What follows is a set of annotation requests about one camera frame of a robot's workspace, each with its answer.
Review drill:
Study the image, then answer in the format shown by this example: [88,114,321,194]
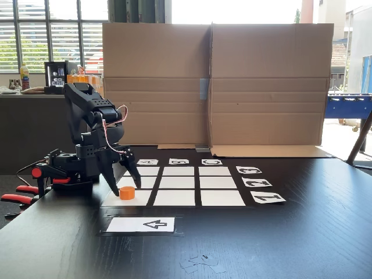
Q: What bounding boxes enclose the round orange token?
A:
[119,186,136,201]

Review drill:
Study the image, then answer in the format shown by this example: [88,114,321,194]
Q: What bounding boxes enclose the white nine-square grid sheet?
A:
[100,165,255,209]

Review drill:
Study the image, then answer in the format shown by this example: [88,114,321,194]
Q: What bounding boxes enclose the orange carton pack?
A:
[66,66,103,95]

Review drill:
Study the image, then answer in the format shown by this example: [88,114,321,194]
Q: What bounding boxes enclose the white arrow paper sheet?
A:
[106,217,176,233]

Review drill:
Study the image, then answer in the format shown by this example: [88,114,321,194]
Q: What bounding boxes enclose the large brown cardboard panel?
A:
[101,22,212,150]
[209,22,335,159]

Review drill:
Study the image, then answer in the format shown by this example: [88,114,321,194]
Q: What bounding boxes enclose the dark counter cabinet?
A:
[0,93,103,176]

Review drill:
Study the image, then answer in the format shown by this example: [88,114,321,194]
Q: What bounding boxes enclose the black mini fridge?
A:
[44,60,70,95]

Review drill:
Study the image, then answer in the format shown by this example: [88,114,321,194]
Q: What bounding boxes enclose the brown paper stack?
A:
[20,86,46,95]

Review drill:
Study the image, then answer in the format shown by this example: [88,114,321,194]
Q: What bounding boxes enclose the yellow drink bottle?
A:
[19,63,31,91]

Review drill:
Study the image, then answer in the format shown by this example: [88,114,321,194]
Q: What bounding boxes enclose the paper label number 3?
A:
[235,166,262,176]

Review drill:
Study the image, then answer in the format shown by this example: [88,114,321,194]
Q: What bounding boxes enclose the clear tape scraps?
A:
[179,253,228,276]

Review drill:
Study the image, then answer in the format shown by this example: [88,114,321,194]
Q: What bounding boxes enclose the paper label number 2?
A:
[242,177,273,188]

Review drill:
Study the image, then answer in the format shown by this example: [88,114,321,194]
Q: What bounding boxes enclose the paper label number 1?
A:
[250,191,287,205]

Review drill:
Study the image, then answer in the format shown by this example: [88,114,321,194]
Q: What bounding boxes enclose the blue foosball table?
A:
[324,92,372,133]

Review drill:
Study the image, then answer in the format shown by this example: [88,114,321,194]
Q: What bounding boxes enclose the grey metal table leg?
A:
[345,109,372,170]

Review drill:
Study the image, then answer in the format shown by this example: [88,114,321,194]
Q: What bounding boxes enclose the black power cable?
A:
[15,158,49,187]

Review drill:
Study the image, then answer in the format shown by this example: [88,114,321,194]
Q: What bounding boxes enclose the red-handled spring clamp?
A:
[0,184,40,220]

